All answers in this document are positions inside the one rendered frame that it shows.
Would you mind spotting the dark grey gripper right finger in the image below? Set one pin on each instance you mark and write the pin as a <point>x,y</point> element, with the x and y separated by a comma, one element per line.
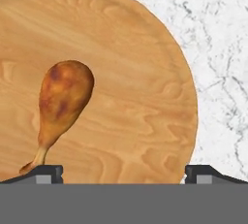
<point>201,172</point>

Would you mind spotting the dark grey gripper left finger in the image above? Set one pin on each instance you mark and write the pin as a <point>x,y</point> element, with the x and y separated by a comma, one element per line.
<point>48,172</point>

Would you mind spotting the round wooden plate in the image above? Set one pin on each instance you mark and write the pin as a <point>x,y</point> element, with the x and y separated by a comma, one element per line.
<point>129,89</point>

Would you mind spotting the brown chicken drumstick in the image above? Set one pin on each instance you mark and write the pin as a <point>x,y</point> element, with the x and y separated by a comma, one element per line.
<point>63,98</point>

